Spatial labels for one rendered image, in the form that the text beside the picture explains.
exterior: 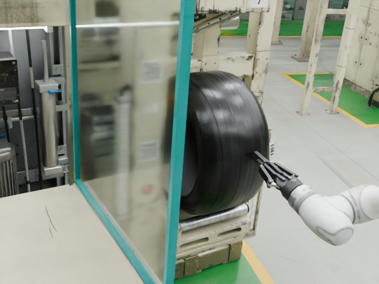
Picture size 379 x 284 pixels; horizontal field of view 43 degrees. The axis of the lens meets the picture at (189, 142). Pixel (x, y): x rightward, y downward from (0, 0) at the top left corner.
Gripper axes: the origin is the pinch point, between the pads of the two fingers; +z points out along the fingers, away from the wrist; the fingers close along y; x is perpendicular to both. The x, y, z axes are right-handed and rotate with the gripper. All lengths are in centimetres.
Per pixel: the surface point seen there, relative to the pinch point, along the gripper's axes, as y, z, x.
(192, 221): 15.4, 11.2, 33.0
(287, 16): -714, 757, 223
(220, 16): -20, 66, -28
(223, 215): 1.3, 10.4, 33.7
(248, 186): 0.1, 2.0, 13.3
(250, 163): 1.2, 2.8, 3.1
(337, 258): -127, 34, 129
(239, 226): -5.9, 7.1, 39.2
